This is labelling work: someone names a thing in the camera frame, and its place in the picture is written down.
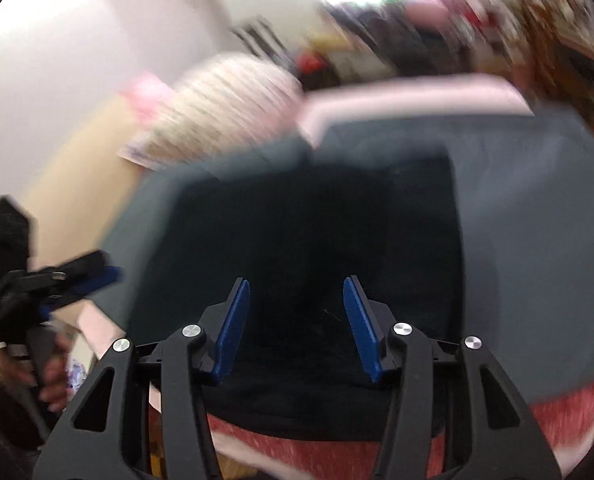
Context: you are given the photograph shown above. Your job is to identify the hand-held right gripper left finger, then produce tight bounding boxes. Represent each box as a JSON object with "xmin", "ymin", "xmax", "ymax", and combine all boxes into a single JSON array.
[{"xmin": 32, "ymin": 277, "xmax": 252, "ymax": 480}]

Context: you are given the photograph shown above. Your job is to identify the black chair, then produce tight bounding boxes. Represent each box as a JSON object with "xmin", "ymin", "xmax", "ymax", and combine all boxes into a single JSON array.
[{"xmin": 229, "ymin": 19, "xmax": 290, "ymax": 63}]

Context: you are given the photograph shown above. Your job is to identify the red blanket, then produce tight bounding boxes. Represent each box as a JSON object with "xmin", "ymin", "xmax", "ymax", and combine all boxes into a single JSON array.
[{"xmin": 147, "ymin": 375, "xmax": 594, "ymax": 480}]

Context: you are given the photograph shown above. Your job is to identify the cluttered shelf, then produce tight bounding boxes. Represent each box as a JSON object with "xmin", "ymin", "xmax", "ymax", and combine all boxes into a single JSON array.
[{"xmin": 497, "ymin": 0, "xmax": 594, "ymax": 121}]

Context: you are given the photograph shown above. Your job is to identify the beige bed headboard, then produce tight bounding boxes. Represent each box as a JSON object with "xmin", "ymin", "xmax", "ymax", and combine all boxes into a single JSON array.
[{"xmin": 24, "ymin": 95, "xmax": 150, "ymax": 281}]

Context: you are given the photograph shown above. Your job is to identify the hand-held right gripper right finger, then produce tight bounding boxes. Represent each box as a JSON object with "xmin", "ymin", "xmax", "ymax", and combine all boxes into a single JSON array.
[{"xmin": 343, "ymin": 276, "xmax": 562, "ymax": 480}]

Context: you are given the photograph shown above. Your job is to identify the white bear print quilt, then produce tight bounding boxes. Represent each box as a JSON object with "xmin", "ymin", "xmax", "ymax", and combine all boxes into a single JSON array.
[{"xmin": 122, "ymin": 55, "xmax": 305, "ymax": 171}]

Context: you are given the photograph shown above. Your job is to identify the black pants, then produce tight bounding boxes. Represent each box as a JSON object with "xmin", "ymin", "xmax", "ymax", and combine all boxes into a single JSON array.
[{"xmin": 147, "ymin": 142, "xmax": 468, "ymax": 443}]

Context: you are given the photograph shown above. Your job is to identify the person's left hand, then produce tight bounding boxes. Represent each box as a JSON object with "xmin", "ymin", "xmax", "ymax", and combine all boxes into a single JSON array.
[{"xmin": 38, "ymin": 334, "xmax": 74, "ymax": 413}]

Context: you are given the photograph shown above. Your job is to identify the dark grey cloth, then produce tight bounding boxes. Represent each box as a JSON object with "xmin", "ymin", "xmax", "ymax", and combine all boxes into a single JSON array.
[{"xmin": 97, "ymin": 110, "xmax": 594, "ymax": 406}]

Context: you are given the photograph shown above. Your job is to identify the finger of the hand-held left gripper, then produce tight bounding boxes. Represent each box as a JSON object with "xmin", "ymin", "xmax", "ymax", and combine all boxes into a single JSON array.
[
  {"xmin": 36, "ymin": 290, "xmax": 87, "ymax": 322},
  {"xmin": 30, "ymin": 250, "xmax": 124, "ymax": 295}
]

